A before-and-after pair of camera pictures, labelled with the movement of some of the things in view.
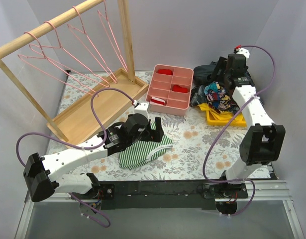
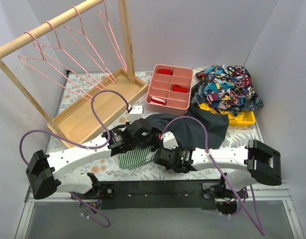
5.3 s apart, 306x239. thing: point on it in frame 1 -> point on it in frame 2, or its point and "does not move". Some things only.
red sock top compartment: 166,71 does not move
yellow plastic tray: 214,118 does not move
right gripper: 222,66 -> 161,156
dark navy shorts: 202,73 -> 195,127
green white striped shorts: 141,152 does not move
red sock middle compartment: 177,88 does not move
